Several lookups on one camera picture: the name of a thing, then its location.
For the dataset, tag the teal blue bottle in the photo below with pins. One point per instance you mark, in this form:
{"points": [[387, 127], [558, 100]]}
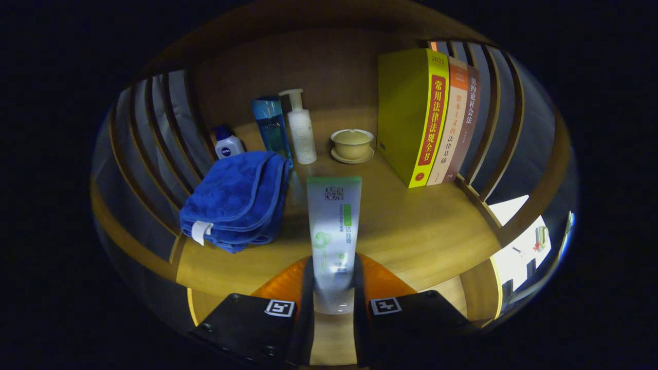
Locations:
{"points": [[271, 128]]}

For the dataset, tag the thick yellow book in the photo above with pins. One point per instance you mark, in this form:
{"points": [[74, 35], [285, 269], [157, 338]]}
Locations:
{"points": [[401, 113]]}

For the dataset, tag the small white blue-capped bottle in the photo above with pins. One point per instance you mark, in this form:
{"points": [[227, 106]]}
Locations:
{"points": [[229, 146]]}

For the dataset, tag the green tape dispenser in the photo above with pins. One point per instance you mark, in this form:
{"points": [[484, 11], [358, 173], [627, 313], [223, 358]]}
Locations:
{"points": [[541, 237]]}

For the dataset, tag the wooden cabinet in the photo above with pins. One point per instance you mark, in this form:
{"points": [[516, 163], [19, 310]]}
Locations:
{"points": [[329, 67]]}

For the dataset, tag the white drawer unit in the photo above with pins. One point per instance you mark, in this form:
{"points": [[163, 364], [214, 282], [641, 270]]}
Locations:
{"points": [[514, 257]]}

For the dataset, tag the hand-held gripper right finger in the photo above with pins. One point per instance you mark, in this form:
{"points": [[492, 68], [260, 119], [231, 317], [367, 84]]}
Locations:
{"points": [[359, 318]]}

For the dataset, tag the wooden countertop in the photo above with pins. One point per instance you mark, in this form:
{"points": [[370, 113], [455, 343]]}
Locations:
{"points": [[411, 226]]}

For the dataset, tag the brown book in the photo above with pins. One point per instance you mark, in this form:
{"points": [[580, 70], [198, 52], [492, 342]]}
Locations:
{"points": [[469, 123]]}

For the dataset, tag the white pump bottle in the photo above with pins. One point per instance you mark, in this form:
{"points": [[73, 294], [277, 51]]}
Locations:
{"points": [[303, 136]]}

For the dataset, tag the blue folded towel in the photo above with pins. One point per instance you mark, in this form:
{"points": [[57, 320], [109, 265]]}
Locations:
{"points": [[231, 195]]}

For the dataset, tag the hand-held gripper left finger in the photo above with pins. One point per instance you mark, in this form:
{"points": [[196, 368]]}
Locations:
{"points": [[307, 318]]}

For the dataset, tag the beige lidded teacup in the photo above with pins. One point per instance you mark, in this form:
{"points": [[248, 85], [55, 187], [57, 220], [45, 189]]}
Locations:
{"points": [[352, 144]]}

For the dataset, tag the beige orange book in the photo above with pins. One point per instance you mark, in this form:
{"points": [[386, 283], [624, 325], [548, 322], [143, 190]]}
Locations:
{"points": [[452, 128]]}

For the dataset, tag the white green-capped cleanser tube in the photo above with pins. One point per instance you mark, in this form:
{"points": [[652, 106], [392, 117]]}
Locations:
{"points": [[331, 226]]}

